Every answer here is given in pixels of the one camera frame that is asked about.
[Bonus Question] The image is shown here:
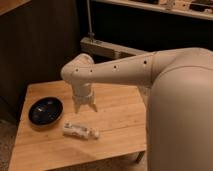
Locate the wooden cabinet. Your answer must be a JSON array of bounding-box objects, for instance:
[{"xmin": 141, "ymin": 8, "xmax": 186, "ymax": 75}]
[{"xmin": 0, "ymin": 0, "xmax": 79, "ymax": 114}]

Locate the white plastic bottle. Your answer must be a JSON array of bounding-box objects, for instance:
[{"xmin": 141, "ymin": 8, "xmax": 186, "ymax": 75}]
[{"xmin": 62, "ymin": 123, "xmax": 100, "ymax": 140}]

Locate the wooden shelf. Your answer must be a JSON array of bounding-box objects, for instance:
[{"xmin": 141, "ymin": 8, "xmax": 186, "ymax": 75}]
[{"xmin": 94, "ymin": 0, "xmax": 213, "ymax": 21}]

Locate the metal pole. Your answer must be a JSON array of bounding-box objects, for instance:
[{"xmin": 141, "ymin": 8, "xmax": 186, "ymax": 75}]
[{"xmin": 86, "ymin": 0, "xmax": 94, "ymax": 42}]

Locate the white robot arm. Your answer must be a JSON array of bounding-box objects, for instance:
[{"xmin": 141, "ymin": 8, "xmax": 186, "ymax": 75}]
[{"xmin": 61, "ymin": 47, "xmax": 213, "ymax": 171}]

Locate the wooden table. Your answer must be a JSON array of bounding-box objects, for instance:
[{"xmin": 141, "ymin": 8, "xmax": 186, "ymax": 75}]
[{"xmin": 9, "ymin": 81, "xmax": 146, "ymax": 171}]

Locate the black ceramic bowl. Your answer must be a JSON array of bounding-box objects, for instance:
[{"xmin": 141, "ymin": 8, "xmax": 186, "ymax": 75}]
[{"xmin": 28, "ymin": 97, "xmax": 63, "ymax": 126}]

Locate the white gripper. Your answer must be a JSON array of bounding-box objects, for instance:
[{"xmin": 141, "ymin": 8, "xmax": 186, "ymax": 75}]
[{"xmin": 72, "ymin": 83, "xmax": 98, "ymax": 114}]

